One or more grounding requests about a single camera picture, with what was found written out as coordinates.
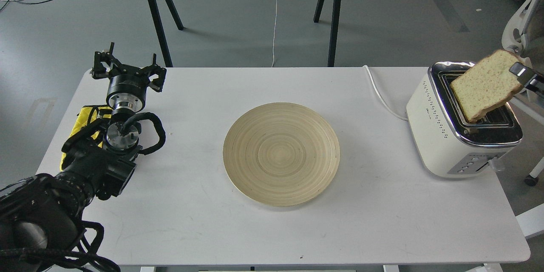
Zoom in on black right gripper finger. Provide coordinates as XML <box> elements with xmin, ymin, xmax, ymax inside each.
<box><xmin>509</xmin><ymin>62</ymin><xmax>544</xmax><ymax>96</ymax></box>

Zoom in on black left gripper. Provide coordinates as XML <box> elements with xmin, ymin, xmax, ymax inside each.
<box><xmin>91</xmin><ymin>42</ymin><xmax>167</xmax><ymax>109</ymax></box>

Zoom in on slice of bread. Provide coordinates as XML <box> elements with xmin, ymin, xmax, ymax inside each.
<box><xmin>451</xmin><ymin>50</ymin><xmax>523</xmax><ymax>123</ymax></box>

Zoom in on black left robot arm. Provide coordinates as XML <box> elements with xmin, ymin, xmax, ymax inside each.
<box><xmin>0</xmin><ymin>47</ymin><xmax>167</xmax><ymax>272</ymax></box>

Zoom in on cream and chrome toaster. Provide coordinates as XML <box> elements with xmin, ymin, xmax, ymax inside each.
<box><xmin>406</xmin><ymin>62</ymin><xmax>523</xmax><ymax>179</ymax></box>

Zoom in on white office chair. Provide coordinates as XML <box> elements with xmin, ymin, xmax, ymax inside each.
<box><xmin>495</xmin><ymin>0</ymin><xmax>544</xmax><ymax>187</ymax></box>

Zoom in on yellow cloth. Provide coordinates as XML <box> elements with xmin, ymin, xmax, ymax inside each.
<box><xmin>59</xmin><ymin>104</ymin><xmax>113</xmax><ymax>172</ymax></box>

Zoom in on round wooden plate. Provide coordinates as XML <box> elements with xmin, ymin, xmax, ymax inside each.
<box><xmin>223</xmin><ymin>103</ymin><xmax>341</xmax><ymax>207</ymax></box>

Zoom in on white toaster power cable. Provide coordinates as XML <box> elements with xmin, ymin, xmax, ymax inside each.
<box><xmin>363</xmin><ymin>65</ymin><xmax>409</xmax><ymax>121</ymax></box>

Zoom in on white hanging cable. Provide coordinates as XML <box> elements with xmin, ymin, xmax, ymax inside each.
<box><xmin>271</xmin><ymin>0</ymin><xmax>280</xmax><ymax>68</ymax></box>

